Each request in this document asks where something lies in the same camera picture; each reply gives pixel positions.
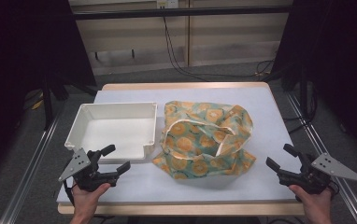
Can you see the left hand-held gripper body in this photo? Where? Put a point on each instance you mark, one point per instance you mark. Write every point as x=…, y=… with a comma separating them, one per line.
x=88, y=180

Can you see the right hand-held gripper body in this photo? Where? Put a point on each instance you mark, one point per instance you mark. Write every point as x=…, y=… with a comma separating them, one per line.
x=312, y=180

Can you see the white plastic box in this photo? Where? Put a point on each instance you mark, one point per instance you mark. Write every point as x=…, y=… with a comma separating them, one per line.
x=114, y=133

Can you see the fruit print cloth bag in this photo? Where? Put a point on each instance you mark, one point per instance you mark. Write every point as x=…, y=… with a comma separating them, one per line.
x=203, y=140

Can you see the person's left hand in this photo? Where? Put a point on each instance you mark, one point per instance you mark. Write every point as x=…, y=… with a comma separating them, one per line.
x=88, y=200

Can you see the person's right hand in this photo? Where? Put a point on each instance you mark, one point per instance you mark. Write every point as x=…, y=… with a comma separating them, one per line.
x=313, y=202

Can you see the black metal stand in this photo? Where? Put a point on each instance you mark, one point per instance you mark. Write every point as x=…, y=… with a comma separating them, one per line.
x=47, y=105

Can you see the black curtain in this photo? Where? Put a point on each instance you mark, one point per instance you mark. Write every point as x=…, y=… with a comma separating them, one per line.
x=341, y=62
x=17, y=62

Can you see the light wooden cabinet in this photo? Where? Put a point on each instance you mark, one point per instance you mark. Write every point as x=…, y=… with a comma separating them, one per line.
x=229, y=37

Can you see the black horizontal bar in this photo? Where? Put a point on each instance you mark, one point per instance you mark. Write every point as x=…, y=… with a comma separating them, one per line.
x=179, y=12

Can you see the metal floor rail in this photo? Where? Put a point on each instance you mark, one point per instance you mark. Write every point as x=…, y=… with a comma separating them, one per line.
x=320, y=143
x=27, y=177

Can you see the white wall socket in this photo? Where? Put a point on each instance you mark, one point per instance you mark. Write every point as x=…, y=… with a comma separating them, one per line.
x=167, y=3

